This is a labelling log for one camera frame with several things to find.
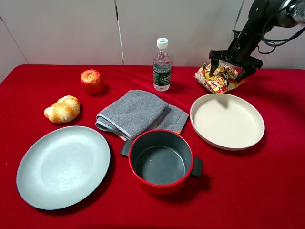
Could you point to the grey folded towel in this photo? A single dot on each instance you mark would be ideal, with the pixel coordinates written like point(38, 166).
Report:
point(139, 111)

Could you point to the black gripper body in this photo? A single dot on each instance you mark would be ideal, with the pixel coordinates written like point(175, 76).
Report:
point(238, 54)

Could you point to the red tablecloth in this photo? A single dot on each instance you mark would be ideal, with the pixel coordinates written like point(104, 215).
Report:
point(262, 187)

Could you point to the red pot with black handles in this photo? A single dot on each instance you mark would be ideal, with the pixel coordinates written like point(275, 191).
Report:
point(161, 160)

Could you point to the red apple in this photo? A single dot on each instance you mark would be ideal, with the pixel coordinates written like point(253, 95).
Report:
point(92, 81)

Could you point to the grey round plate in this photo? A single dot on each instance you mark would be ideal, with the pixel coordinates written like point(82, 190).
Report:
point(63, 167)

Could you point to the colourful snack bag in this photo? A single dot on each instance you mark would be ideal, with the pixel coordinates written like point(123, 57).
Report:
point(222, 80)

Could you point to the orange white bread roll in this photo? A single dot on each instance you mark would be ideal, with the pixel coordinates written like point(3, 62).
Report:
point(64, 110)

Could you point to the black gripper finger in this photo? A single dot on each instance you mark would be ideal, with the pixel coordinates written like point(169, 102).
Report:
point(245, 72)
point(214, 66)

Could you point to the cream shallow bowl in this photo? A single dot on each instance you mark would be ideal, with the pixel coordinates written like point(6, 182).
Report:
point(226, 121)

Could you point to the clear plastic water bottle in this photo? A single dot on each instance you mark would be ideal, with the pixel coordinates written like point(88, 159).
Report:
point(162, 66)

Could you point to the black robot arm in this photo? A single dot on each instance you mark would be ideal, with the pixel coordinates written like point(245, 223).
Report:
point(262, 17)

